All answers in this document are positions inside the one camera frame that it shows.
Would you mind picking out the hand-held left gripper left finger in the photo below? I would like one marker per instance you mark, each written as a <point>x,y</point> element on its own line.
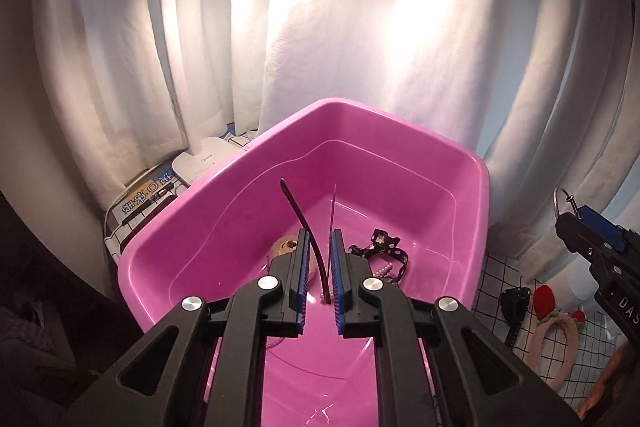
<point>300,282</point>

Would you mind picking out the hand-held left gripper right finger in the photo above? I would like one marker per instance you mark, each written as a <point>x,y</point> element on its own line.
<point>337,282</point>

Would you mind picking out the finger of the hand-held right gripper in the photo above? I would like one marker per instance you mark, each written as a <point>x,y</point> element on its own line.
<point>575,234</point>
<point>607,224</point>

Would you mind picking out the pearl bow hair clip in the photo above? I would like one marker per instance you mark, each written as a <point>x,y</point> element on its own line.
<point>382,271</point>

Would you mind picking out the black polka dot hair bow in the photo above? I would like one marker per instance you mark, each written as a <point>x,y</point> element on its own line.
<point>380,239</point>

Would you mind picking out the thin dark headband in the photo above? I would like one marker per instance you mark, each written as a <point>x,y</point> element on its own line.
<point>300,217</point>

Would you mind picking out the pink plastic tub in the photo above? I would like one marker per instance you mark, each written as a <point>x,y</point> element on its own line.
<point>400,157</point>

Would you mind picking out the person's right hand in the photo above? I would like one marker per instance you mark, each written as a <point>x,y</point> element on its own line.
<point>612,377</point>

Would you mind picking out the white black grid tablecloth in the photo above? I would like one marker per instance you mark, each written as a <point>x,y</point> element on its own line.
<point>492,277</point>

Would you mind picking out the pink fluffy strawberry headband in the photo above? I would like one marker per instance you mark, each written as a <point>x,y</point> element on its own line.
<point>537,347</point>

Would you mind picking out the cream curtain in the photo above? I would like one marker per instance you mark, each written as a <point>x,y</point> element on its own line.
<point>550,82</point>

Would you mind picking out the white desk lamp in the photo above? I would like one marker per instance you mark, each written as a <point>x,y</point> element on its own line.
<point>200,162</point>

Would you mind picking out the blue yellow printed box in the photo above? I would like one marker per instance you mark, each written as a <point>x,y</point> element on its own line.
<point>145,202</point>

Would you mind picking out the white sheer curtain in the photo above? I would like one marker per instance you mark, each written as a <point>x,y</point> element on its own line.
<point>350,32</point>

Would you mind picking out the dark cloth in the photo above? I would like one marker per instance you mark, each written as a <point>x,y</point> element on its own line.
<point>35,332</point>

